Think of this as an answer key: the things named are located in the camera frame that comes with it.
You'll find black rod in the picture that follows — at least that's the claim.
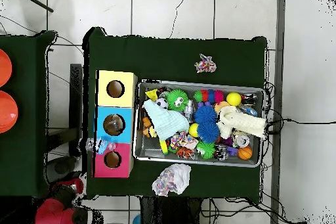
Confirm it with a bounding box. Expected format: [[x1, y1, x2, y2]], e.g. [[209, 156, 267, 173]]
[[14, 0, 54, 13]]

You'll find mint green waffle cloth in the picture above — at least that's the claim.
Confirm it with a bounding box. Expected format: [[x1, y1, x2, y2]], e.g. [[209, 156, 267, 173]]
[[142, 99, 190, 141]]

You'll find orange round disc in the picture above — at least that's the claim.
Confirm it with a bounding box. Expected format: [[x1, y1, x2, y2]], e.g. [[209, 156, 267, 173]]
[[214, 101, 230, 114]]

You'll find blue spiky ball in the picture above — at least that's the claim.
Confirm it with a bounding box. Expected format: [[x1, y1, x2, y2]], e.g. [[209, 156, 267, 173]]
[[193, 104, 219, 125], [198, 122, 221, 145]]

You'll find orange striped tiger toy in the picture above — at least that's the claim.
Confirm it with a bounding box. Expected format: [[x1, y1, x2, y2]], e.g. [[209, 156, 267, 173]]
[[176, 146, 196, 160]]

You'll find orange bowl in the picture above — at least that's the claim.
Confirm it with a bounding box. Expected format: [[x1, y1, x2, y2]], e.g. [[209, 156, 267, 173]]
[[0, 49, 13, 88], [0, 90, 19, 134]]

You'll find yellow ball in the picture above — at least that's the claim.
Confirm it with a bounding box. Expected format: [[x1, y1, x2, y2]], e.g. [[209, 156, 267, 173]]
[[226, 92, 243, 106], [188, 123, 201, 138]]

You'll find crushed silver can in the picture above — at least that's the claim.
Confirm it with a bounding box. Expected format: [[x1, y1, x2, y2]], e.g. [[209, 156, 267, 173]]
[[234, 132, 252, 148]]

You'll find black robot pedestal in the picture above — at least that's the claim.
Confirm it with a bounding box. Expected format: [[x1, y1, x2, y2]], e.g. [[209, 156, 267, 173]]
[[139, 196, 205, 224]]

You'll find wire mesh bin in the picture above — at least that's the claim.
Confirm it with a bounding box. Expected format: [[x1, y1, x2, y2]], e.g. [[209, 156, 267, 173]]
[[133, 80, 265, 168]]

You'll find small orange basketball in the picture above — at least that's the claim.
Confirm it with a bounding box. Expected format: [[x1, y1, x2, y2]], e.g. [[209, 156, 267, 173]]
[[237, 145, 253, 161]]

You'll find green fuzzy toy with eyes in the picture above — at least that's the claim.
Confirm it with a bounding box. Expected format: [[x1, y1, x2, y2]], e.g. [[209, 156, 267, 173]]
[[165, 88, 190, 112]]

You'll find yellow cheese wedge toy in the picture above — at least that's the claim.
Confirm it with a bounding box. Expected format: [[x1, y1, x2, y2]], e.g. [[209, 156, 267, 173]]
[[145, 88, 159, 102]]

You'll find cream waffle cloth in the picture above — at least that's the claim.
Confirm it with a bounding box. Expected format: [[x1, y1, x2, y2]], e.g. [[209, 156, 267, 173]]
[[216, 106, 268, 141]]

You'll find black power cable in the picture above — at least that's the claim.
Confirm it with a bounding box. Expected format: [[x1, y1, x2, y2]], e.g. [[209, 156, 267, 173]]
[[264, 118, 336, 131]]

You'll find side table with green cloth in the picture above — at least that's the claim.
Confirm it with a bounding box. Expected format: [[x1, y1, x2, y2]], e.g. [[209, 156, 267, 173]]
[[0, 30, 58, 200]]

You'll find black and white soccer ball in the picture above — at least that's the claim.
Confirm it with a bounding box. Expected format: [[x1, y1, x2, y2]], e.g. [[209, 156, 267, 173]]
[[156, 97, 169, 110]]

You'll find wooden box with three holes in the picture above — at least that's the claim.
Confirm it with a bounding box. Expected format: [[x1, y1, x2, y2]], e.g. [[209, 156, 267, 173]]
[[93, 70, 138, 179]]

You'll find grey robot toy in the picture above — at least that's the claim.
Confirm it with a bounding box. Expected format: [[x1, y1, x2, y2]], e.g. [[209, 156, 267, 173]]
[[183, 99, 196, 122]]

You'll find crushed clear plastic bottle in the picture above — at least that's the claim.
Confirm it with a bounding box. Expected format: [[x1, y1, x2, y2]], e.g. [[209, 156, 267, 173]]
[[85, 137, 118, 156]]

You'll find orange plastic building block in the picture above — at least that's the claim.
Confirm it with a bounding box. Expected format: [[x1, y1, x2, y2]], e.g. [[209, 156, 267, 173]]
[[141, 116, 158, 139]]

